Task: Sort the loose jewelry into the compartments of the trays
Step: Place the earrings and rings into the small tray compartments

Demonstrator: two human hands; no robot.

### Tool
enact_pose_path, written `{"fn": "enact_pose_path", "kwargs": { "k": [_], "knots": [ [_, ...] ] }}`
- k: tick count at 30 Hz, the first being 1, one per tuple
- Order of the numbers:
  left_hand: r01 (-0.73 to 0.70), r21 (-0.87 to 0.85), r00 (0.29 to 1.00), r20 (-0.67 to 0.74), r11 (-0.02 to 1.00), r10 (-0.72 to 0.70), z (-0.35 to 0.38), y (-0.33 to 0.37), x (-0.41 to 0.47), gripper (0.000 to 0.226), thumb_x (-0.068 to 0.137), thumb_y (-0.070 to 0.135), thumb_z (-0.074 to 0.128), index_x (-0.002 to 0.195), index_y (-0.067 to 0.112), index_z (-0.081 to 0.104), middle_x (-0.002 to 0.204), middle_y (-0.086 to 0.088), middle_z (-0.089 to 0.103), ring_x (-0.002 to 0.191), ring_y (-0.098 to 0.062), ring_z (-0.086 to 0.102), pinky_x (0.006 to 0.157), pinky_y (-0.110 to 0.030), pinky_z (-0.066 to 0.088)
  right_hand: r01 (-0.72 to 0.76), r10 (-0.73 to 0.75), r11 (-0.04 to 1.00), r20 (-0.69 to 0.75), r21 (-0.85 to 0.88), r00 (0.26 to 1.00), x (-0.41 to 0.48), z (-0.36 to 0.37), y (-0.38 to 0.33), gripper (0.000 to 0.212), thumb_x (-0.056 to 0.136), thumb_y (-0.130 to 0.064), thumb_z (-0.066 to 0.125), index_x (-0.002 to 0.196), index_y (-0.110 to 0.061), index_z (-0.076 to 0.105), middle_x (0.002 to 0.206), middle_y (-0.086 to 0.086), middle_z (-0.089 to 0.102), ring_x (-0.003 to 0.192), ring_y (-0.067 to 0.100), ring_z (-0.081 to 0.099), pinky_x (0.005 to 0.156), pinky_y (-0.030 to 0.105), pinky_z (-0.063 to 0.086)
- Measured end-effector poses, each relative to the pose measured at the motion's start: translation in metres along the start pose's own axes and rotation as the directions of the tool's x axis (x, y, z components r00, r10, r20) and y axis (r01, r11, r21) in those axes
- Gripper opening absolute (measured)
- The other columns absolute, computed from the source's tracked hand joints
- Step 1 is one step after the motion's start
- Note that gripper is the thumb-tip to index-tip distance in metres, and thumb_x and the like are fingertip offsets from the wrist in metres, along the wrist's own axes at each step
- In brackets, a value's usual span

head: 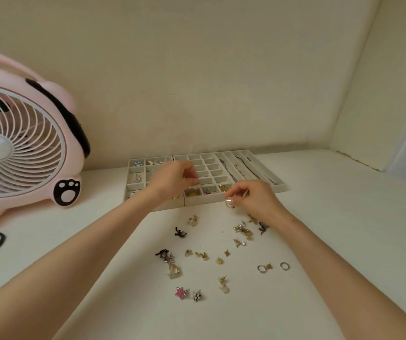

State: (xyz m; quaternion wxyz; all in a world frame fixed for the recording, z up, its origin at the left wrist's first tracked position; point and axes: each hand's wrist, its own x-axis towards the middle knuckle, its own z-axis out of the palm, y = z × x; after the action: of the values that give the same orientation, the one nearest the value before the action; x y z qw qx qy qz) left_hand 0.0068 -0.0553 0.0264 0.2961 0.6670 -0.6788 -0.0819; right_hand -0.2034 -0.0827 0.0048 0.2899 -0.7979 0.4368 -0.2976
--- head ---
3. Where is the white table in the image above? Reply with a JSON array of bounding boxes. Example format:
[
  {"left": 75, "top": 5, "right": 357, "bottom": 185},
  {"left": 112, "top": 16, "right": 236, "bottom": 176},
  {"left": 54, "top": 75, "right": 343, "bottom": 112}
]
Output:
[{"left": 0, "top": 148, "right": 406, "bottom": 340}]

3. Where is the person's left forearm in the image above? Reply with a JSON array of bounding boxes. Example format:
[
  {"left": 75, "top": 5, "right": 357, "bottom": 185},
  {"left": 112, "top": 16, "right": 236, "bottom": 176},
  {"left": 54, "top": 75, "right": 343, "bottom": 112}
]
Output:
[{"left": 0, "top": 189, "right": 161, "bottom": 340}]

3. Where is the silver chain necklace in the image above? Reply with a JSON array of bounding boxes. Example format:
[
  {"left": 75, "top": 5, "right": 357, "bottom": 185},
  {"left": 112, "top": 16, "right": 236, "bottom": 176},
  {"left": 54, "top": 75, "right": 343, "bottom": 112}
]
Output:
[{"left": 218, "top": 159, "right": 240, "bottom": 184}]

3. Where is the person's left hand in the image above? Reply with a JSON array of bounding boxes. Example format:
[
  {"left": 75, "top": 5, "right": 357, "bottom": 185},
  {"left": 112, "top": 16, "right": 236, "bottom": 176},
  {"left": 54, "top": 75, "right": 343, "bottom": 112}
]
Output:
[{"left": 146, "top": 161, "right": 201, "bottom": 203}]

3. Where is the small pearl bead necklace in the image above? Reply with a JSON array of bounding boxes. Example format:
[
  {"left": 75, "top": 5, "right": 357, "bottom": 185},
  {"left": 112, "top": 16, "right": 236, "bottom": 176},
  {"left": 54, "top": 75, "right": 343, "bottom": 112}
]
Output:
[{"left": 233, "top": 162, "right": 250, "bottom": 180}]

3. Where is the pile of mixed jewelry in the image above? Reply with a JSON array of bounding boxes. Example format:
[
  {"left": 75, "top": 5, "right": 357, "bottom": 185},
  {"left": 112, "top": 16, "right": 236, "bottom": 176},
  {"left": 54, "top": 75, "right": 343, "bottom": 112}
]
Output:
[{"left": 155, "top": 214, "right": 291, "bottom": 304}]

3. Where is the person's right hand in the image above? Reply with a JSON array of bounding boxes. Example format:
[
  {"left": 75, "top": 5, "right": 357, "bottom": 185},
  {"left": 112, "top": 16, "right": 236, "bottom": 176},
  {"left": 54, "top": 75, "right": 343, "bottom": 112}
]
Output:
[{"left": 224, "top": 179, "right": 294, "bottom": 231}]

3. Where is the brown cord necklace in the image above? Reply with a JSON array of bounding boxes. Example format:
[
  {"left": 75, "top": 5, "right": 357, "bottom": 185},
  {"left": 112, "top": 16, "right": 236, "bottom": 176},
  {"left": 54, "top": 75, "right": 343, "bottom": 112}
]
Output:
[{"left": 234, "top": 156, "right": 261, "bottom": 179}]

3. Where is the grey earring grid tray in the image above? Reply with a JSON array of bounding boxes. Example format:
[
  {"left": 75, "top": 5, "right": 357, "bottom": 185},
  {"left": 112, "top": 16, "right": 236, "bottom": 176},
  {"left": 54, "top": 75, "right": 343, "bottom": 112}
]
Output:
[{"left": 173, "top": 153, "right": 233, "bottom": 207}]

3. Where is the grey bracelet tray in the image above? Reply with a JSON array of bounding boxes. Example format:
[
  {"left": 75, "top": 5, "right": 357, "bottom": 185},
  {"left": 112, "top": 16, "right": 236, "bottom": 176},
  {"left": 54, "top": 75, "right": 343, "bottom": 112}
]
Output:
[{"left": 124, "top": 157, "right": 186, "bottom": 212}]

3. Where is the pink animal-shaped desk fan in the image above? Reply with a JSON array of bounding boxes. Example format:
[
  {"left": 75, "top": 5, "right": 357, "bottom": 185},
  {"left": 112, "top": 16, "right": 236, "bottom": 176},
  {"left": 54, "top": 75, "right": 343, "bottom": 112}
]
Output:
[{"left": 0, "top": 48, "right": 92, "bottom": 232}]

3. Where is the person's right forearm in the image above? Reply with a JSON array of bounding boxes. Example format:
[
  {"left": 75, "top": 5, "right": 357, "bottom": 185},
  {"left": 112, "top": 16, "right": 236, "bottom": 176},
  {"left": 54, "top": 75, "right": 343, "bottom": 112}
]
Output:
[{"left": 275, "top": 215, "right": 406, "bottom": 340}]

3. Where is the grey necklace tray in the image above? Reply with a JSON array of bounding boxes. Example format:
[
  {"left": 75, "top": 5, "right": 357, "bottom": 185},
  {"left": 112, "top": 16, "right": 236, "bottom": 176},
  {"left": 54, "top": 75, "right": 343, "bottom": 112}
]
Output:
[{"left": 214, "top": 149, "right": 288, "bottom": 194}]

